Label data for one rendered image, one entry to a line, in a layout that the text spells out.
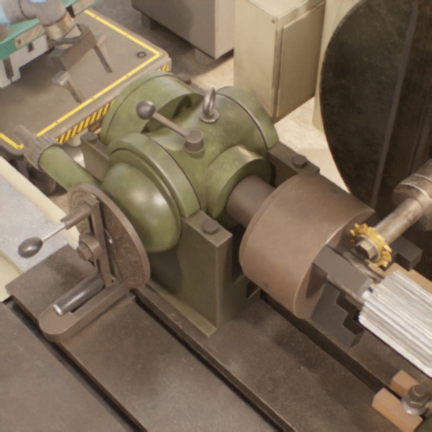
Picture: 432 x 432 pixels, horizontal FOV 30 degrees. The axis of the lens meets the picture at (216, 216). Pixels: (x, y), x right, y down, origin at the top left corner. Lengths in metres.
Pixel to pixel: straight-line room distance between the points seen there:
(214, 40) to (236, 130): 2.04
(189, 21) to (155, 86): 2.07
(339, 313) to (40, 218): 0.90
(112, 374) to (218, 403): 0.18
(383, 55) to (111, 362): 0.64
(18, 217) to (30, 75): 1.11
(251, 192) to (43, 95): 1.71
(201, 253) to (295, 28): 0.44
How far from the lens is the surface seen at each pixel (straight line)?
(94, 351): 1.35
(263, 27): 1.42
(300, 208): 1.13
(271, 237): 1.13
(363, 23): 1.24
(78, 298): 1.29
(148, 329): 1.36
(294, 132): 3.14
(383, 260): 1.11
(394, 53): 1.23
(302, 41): 1.46
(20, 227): 1.89
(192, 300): 1.35
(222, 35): 3.31
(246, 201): 1.22
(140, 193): 1.20
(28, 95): 2.86
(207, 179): 1.23
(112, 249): 1.25
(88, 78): 2.89
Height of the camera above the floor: 2.14
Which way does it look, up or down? 49 degrees down
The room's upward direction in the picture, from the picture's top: straight up
